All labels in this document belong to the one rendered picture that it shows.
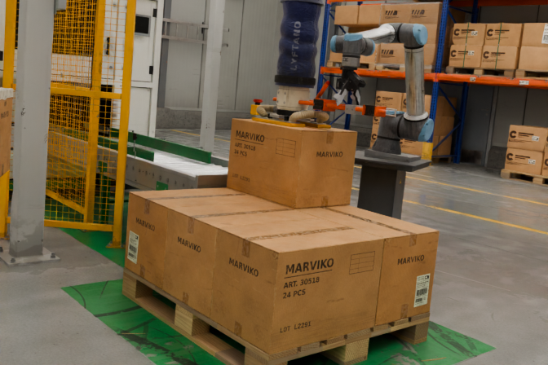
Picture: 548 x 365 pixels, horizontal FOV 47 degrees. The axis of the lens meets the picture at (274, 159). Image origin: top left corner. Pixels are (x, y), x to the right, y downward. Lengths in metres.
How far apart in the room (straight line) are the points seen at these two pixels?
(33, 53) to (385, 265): 2.28
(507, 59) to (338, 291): 8.49
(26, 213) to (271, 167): 1.51
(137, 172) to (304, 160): 1.42
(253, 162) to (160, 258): 0.76
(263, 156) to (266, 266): 1.06
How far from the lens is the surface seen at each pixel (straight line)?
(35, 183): 3.93
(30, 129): 3.87
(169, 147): 4.94
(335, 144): 3.29
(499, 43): 10.91
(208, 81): 6.97
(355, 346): 2.82
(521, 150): 10.62
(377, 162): 3.88
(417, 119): 3.93
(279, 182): 3.25
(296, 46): 3.38
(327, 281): 2.56
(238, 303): 2.57
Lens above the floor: 1.15
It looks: 7 degrees down
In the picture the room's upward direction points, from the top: 5 degrees clockwise
